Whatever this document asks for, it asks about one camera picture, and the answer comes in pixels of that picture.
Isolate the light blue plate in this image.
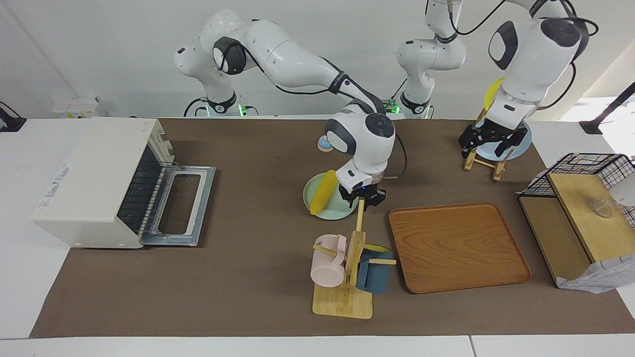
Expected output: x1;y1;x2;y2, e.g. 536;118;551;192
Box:
471;119;533;161

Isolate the white checked cloth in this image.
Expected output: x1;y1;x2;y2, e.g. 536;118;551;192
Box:
556;254;635;294

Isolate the blue mug yellow inside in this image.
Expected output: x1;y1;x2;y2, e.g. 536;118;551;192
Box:
356;244;393;294

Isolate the black wire basket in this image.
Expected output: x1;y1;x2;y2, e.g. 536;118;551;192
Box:
518;153;635;229

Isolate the brown wooden tray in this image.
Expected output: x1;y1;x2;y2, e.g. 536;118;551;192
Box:
388;202;532;294

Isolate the brown table mat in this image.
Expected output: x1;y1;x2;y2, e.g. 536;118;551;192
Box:
30;118;635;339

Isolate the pink mug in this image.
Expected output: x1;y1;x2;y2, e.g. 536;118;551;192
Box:
311;234;348;288

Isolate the black arm base cable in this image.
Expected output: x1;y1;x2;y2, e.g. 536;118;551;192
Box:
184;97;209;117
366;77;408;114

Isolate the black left arm wrist cable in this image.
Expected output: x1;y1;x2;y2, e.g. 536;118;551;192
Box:
538;17;598;110

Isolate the mint green plate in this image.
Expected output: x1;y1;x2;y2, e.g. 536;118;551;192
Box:
303;172;359;221

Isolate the oven door with handle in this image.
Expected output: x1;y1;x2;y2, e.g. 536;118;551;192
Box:
140;165;216;247

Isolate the yellow plate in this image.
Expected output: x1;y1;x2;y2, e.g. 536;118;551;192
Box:
484;77;506;112

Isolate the yellow corn cob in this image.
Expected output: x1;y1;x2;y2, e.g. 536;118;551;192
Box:
310;170;339;215

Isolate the light wooden shelf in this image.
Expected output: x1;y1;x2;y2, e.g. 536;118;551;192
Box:
518;171;635;288

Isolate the clear glass cup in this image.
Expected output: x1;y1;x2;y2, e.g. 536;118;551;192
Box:
591;198;616;219

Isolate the white round object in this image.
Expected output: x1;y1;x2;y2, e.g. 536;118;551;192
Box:
610;178;635;208

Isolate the white cardboard box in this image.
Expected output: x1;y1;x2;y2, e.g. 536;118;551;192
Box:
52;97;107;119

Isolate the wooden mug rack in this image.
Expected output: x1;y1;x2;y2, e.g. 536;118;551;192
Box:
313;199;397;319

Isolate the wooden plate rack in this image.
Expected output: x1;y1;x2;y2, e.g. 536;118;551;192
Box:
463;107;514;182

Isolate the black clamp block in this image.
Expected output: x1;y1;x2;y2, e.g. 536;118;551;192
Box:
0;102;26;132

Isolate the black right arm base cable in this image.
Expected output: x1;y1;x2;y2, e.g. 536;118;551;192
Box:
184;97;209;117

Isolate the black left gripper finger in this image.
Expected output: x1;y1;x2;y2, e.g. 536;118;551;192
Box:
494;126;528;158
459;128;484;158

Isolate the black stand leg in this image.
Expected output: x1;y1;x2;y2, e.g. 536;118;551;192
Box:
579;82;635;135

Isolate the white toaster oven body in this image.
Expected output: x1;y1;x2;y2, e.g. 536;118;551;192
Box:
31;117;177;248

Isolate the black left arm base cable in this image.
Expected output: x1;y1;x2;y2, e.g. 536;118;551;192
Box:
366;77;408;114

